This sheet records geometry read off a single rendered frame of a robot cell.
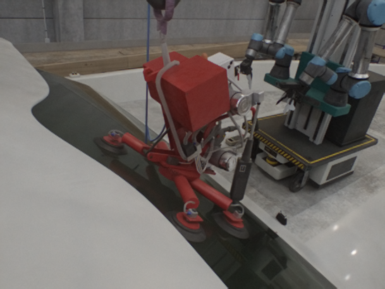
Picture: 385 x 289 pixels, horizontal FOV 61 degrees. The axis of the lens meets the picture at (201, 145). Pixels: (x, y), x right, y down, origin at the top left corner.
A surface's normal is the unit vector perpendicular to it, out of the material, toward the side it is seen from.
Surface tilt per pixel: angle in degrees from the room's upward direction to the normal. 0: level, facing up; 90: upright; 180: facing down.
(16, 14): 90
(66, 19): 90
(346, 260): 18
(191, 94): 90
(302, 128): 90
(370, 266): 27
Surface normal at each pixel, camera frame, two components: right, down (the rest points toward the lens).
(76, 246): 0.42, -0.86
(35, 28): 0.61, 0.48
